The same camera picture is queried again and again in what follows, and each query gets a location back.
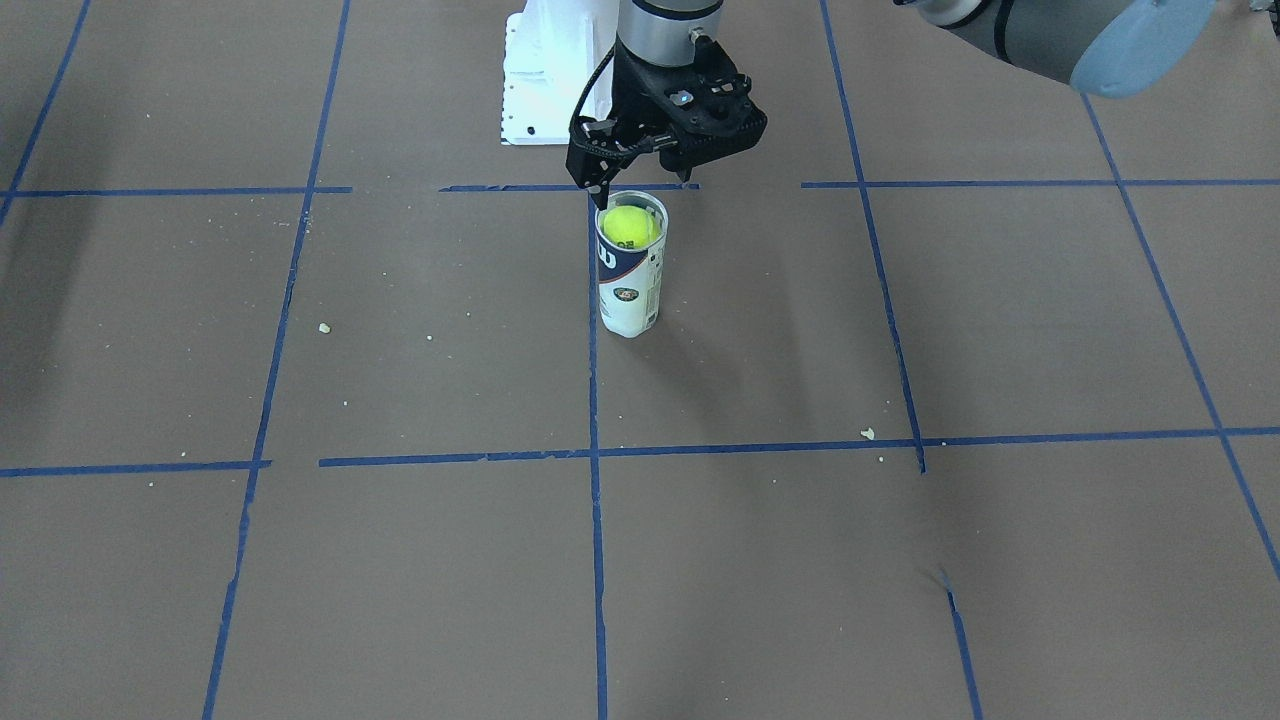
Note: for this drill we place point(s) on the clear tennis ball can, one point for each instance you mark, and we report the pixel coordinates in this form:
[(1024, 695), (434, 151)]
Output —
[(629, 281)]

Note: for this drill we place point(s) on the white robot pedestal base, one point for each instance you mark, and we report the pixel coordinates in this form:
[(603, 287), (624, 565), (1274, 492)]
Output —
[(559, 59)]

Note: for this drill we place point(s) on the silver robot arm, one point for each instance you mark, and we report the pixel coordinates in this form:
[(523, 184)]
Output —
[(1100, 48)]

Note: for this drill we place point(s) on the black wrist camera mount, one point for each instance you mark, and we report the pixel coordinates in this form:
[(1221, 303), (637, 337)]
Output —
[(596, 154)]

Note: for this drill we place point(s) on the yellow tennis ball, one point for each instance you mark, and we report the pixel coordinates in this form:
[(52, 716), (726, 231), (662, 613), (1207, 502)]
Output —
[(630, 227)]

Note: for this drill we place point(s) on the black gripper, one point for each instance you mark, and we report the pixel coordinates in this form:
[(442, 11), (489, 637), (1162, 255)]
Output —
[(634, 102)]

